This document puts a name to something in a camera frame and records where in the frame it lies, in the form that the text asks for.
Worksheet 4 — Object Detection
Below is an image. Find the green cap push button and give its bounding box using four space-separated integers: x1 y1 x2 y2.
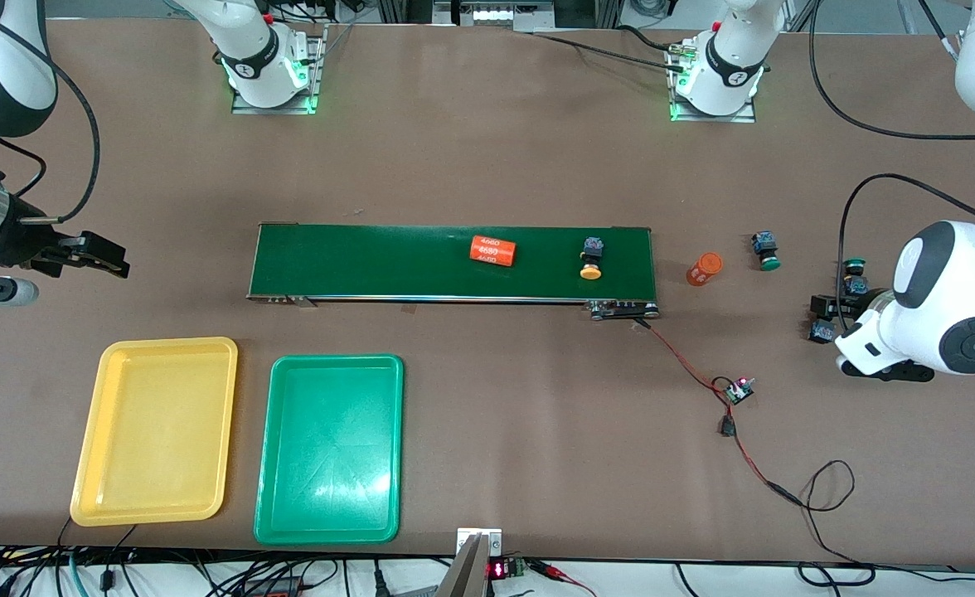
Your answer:
840 259 870 298
751 232 783 272

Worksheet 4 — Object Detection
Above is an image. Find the orange cylinder marked 4680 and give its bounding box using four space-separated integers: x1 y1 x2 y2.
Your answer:
469 235 517 268
686 253 723 287

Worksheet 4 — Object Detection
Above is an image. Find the yellow plastic tray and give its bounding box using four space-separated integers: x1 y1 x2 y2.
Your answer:
70 337 239 527

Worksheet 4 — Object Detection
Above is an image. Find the green belt conveyor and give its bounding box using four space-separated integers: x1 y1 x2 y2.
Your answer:
247 222 661 321

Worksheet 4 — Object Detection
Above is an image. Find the green plastic tray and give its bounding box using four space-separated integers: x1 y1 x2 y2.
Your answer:
254 354 405 546

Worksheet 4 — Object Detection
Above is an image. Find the red clip lead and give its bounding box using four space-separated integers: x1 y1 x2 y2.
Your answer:
529 560 598 597

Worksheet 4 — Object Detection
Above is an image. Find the grey equipment with white label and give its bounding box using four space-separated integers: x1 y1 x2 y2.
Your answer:
434 0 556 32

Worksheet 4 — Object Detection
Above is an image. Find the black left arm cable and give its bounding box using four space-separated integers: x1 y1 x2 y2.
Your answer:
809 0 975 287

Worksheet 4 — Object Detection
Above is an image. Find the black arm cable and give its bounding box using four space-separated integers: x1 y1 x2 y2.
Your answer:
809 0 975 287
0 4 101 225

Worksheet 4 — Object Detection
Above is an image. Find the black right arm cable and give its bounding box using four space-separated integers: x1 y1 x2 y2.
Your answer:
0 4 101 225

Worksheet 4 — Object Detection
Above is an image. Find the red and black wire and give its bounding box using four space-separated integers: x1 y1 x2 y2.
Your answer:
633 318 803 507

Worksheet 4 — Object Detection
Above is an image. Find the thin black looped cable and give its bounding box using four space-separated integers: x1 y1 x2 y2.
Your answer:
786 460 975 585

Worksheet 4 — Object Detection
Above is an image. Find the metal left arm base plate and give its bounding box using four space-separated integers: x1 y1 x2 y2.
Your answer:
668 37 758 124

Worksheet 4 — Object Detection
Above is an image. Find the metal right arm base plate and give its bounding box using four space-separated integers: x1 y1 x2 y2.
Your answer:
230 23 327 115

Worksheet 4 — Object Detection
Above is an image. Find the black table cable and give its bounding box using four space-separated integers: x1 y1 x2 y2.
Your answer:
529 25 689 74

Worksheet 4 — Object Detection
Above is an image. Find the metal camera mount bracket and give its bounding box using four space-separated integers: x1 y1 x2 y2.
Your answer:
434 528 505 597

